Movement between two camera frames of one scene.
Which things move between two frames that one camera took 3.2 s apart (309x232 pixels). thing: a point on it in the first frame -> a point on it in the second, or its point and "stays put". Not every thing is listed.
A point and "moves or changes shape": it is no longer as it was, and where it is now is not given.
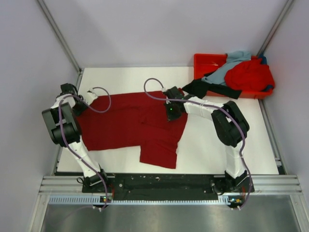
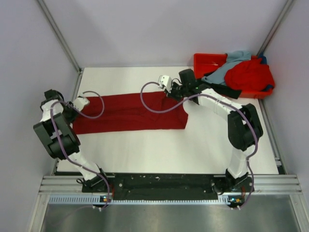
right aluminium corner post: (274, 27) stays put
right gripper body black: (172, 113) -> (177, 92)
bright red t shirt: (250, 75) stays put
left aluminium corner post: (60, 36) stays put
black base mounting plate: (167, 187) stays put
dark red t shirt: (133, 119) moves or changes shape
